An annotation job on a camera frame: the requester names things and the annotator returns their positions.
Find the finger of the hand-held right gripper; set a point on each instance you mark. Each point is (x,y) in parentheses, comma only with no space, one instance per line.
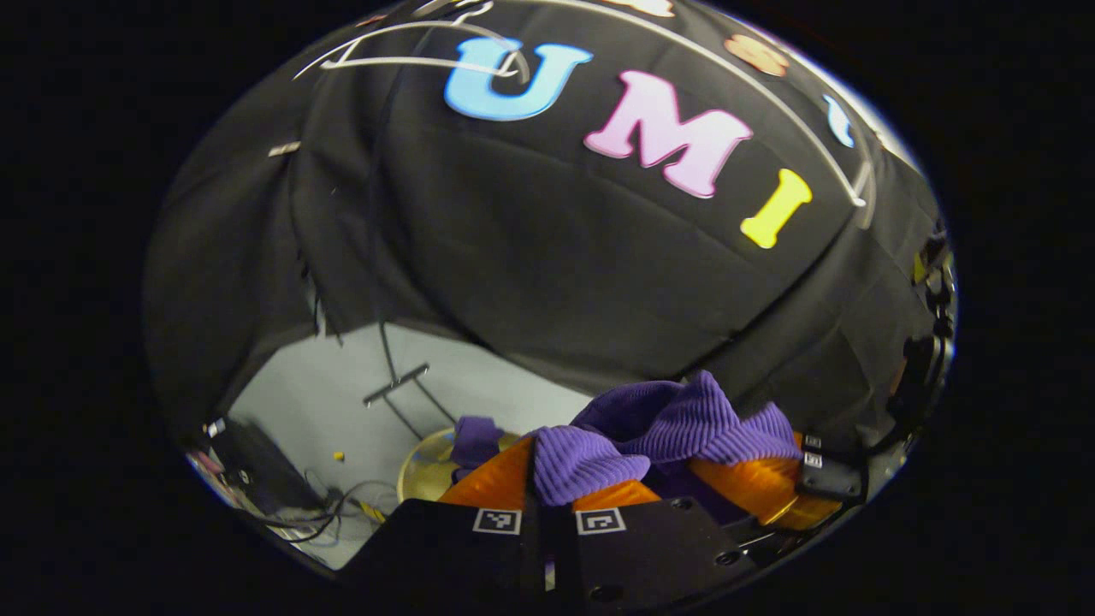
(830,483)
(813,452)

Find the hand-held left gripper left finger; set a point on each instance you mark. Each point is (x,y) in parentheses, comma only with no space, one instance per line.
(445,547)

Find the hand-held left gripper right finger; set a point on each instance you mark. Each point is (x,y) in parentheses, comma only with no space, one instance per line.
(650,547)

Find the beige laundry hamper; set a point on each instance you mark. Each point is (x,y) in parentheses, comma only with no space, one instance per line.
(423,470)

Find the purple ribbed jacket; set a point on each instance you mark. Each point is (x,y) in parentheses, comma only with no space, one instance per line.
(676,419)

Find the black clothes rack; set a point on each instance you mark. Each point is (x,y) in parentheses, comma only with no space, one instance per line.
(395,383)

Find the white clothes hanger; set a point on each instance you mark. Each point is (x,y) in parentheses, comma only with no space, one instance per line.
(402,62)

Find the black floor box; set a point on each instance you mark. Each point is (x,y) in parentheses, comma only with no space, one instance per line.
(274,466)

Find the black backdrop cloth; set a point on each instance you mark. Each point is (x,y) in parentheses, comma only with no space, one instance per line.
(513,257)

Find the silver clip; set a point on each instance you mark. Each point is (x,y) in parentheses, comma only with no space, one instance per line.
(284,149)

